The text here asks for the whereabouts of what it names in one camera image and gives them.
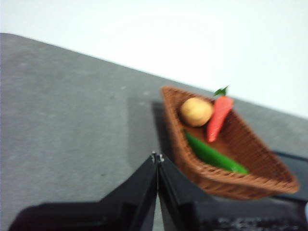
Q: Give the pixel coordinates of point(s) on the green pepper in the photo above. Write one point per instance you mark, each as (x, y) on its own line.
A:
(209, 154)

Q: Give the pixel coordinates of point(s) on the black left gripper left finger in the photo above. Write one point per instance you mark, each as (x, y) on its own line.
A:
(101, 216)

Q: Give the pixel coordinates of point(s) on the yellow potato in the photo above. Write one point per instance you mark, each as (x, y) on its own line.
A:
(196, 111)

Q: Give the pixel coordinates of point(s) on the brown wicker basket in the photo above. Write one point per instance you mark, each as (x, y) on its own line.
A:
(243, 137)

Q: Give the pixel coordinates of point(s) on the black rectangular tray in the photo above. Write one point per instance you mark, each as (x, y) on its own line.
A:
(294, 168)

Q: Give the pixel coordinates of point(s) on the orange carrot with green leaves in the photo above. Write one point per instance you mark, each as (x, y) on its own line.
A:
(219, 118)

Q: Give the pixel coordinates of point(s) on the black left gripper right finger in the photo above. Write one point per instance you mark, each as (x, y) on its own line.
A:
(183, 211)

